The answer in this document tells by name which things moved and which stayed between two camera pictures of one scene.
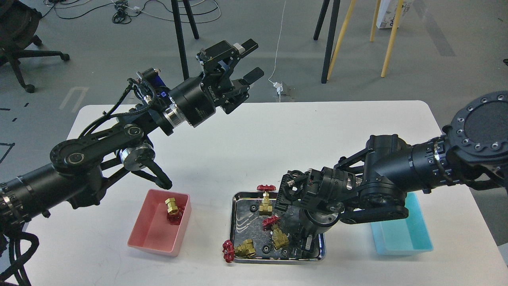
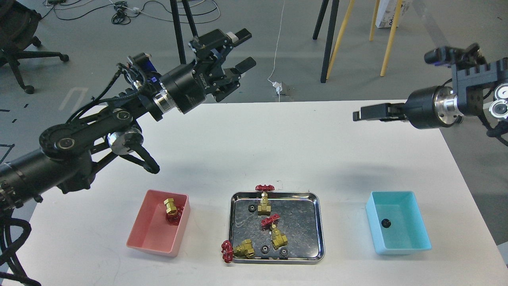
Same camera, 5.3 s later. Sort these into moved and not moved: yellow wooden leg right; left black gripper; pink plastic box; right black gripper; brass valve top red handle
Moved: left black gripper; right black gripper
Not moved: yellow wooden leg right; brass valve top red handle; pink plastic box
